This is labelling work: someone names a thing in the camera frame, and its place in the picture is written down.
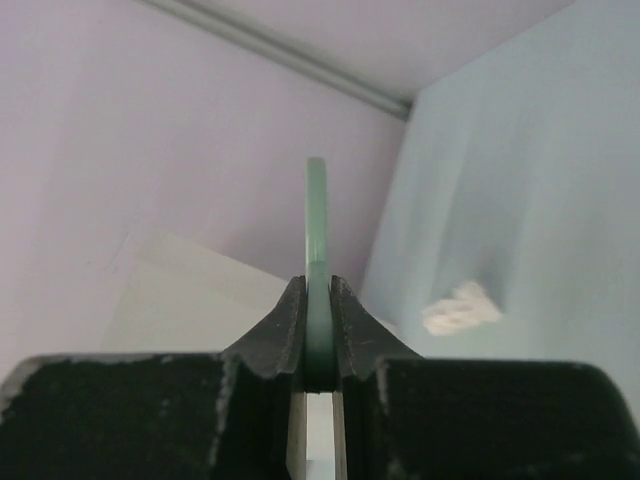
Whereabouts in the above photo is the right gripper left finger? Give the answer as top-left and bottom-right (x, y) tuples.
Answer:
(1, 277), (306, 479)

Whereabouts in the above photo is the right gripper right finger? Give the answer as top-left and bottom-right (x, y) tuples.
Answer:
(330, 276), (639, 480)

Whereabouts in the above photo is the green hand brush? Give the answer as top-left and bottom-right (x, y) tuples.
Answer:
(304, 157), (335, 393)

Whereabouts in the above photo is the crumpled paper scrap right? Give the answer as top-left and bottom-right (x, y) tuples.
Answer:
(421, 281), (503, 336)

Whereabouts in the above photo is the white translucent waste bin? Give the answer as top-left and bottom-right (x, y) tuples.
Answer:
(102, 233), (287, 352)

